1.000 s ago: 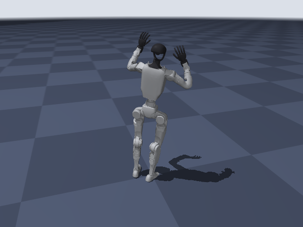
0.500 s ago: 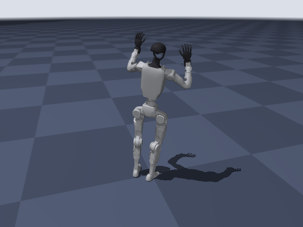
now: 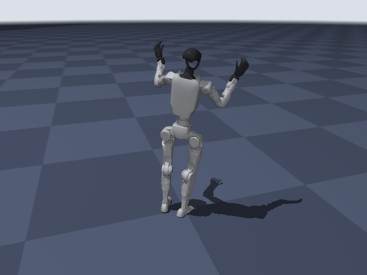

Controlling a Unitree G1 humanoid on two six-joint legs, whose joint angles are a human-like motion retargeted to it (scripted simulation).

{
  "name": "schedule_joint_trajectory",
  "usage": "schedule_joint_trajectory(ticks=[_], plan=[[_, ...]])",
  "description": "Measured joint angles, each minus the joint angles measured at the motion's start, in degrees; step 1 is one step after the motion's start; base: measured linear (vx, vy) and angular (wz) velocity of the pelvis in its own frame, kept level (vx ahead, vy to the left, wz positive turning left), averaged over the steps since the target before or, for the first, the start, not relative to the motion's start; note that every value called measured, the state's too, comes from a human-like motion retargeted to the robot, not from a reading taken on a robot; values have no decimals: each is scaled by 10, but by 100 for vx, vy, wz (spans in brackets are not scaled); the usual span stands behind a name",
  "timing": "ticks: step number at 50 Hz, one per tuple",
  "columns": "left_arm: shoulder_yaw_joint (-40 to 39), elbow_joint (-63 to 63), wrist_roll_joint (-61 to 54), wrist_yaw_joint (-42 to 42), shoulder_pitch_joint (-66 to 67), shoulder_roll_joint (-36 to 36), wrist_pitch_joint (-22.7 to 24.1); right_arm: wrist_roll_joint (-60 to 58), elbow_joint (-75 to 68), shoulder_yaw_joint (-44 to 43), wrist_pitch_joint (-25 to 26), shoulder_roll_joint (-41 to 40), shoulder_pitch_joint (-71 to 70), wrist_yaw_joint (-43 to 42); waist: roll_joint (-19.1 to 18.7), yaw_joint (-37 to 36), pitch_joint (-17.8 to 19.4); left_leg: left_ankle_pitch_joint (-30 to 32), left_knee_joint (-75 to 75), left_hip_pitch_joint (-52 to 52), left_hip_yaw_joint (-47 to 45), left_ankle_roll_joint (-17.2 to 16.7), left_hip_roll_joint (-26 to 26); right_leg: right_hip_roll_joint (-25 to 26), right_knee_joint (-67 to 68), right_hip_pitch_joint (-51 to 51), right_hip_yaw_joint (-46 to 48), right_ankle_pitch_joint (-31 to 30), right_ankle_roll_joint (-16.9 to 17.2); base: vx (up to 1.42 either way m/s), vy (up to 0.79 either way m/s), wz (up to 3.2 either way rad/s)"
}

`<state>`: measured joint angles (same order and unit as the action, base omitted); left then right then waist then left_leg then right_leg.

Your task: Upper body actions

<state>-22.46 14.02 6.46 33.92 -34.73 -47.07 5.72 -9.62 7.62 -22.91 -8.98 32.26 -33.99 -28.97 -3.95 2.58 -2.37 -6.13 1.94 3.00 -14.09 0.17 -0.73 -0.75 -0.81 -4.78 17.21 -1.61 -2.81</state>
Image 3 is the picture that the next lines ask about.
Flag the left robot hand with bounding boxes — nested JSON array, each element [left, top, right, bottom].
[[154, 41, 165, 64]]

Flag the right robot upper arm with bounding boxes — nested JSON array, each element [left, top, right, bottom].
[[200, 80, 223, 108]]

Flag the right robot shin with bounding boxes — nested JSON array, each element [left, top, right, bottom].
[[181, 172, 195, 210]]

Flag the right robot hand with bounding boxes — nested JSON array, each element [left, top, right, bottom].
[[229, 57, 249, 82]]

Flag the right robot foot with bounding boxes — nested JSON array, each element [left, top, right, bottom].
[[177, 205, 193, 217]]

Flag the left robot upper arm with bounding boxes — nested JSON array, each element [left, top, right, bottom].
[[155, 71, 176, 88]]

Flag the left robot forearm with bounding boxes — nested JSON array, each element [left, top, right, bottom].
[[154, 60, 166, 84]]

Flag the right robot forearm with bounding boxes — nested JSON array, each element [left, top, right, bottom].
[[221, 78, 237, 107]]

